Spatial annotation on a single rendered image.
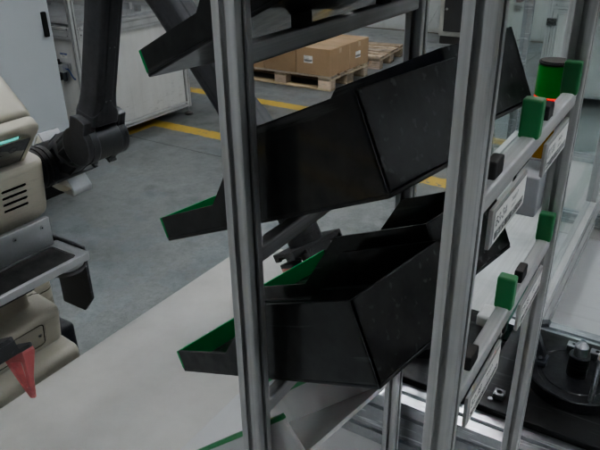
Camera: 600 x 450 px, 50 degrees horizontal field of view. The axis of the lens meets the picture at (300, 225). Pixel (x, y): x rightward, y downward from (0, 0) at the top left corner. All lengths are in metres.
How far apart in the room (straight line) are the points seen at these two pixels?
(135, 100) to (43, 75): 1.37
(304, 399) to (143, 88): 4.77
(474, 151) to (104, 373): 1.01
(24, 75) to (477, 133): 3.82
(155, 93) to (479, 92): 5.22
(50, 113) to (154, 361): 3.08
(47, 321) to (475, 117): 1.20
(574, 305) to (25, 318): 1.15
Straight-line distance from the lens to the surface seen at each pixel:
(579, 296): 1.54
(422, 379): 1.05
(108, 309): 3.08
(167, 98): 5.65
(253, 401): 0.58
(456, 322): 0.43
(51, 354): 1.47
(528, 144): 0.52
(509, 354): 1.13
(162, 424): 1.15
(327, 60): 6.40
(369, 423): 1.08
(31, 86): 4.13
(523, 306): 0.66
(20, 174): 1.31
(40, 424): 1.22
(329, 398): 0.77
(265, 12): 0.47
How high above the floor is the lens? 1.64
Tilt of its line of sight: 26 degrees down
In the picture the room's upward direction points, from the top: 1 degrees counter-clockwise
